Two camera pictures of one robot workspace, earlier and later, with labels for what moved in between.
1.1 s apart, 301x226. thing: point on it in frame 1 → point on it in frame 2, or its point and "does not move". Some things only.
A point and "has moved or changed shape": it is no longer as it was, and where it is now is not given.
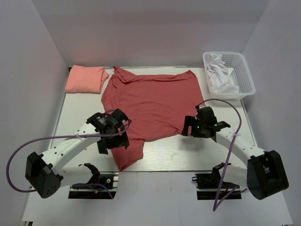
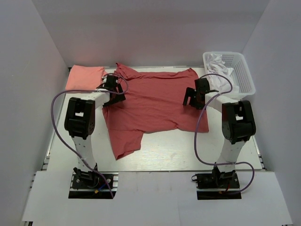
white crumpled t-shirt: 219,75 does not move
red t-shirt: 156,106 has moved or changed shape
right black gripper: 190,121 → 190,92
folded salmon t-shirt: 85,79 does not move
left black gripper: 121,140 → 119,98
